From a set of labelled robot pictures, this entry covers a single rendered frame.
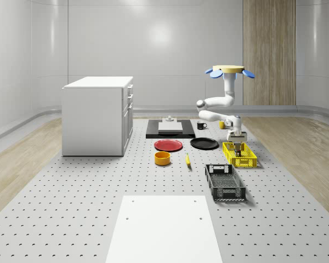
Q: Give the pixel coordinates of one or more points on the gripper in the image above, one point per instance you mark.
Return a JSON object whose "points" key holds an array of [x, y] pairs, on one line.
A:
{"points": [[237, 136]]}

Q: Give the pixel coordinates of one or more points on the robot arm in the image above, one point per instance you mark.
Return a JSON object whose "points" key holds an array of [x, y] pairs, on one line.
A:
{"points": [[222, 101]]}

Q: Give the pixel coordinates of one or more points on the yellow mug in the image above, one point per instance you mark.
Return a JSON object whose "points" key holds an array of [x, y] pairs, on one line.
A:
{"points": [[221, 125]]}

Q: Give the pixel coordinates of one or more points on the yellow basket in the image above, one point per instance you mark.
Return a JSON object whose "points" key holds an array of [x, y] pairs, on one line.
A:
{"points": [[244, 162]]}

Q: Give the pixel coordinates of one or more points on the black plate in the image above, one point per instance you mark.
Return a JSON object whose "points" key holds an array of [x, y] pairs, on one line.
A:
{"points": [[204, 143]]}

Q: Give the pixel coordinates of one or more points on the black mug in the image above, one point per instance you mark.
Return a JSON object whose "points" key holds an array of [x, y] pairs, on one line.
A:
{"points": [[200, 125]]}

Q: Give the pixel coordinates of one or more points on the banana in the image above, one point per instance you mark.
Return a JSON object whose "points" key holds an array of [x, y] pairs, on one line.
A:
{"points": [[188, 161]]}

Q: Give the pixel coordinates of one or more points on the dark grey basket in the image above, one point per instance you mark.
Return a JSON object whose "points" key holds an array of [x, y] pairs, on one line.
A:
{"points": [[227, 193]]}

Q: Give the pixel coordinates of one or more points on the drone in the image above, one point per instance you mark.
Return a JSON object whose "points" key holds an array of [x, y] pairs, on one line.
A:
{"points": [[229, 69]]}

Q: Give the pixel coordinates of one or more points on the red plate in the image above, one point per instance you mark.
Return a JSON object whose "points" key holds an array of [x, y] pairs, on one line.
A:
{"points": [[168, 145]]}

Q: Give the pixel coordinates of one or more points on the yellow bowl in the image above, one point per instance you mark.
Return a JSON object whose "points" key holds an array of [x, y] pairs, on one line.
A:
{"points": [[162, 160]]}

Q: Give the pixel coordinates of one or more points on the black stove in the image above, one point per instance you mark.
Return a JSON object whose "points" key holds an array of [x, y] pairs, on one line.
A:
{"points": [[153, 131]]}

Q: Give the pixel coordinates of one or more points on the white board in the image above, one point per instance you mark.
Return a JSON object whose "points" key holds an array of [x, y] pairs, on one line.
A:
{"points": [[164, 230]]}

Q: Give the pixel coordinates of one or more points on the white cabinet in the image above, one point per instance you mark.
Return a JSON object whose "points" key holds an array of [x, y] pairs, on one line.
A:
{"points": [[93, 120]]}

